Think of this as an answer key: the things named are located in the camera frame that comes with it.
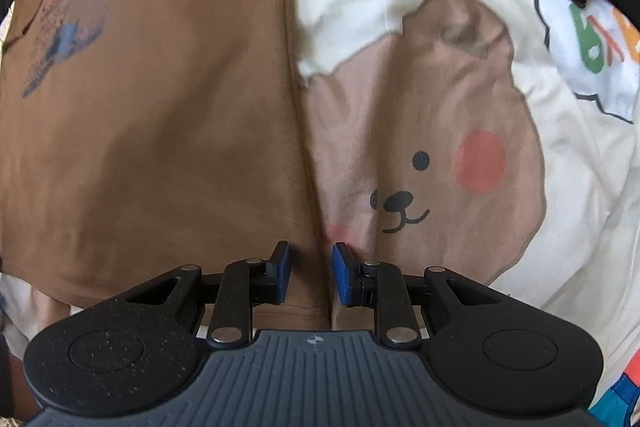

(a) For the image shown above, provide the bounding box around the white bear-print blanket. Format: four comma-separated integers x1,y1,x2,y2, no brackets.
0,0,640,427

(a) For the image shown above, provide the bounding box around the brown printed t-shirt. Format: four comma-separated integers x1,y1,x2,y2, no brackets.
0,0,334,334

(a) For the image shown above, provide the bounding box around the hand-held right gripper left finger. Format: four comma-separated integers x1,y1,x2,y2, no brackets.
124,241,292,351

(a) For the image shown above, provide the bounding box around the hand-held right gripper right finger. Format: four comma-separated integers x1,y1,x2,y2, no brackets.
332,242,493,351

